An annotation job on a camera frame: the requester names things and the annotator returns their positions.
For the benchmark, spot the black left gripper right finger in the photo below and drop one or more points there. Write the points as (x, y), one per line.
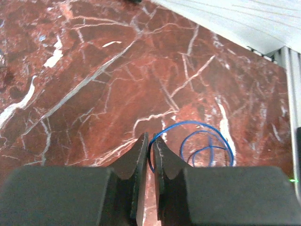
(221, 196)

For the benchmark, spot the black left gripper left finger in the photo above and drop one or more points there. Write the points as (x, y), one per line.
(78, 196)

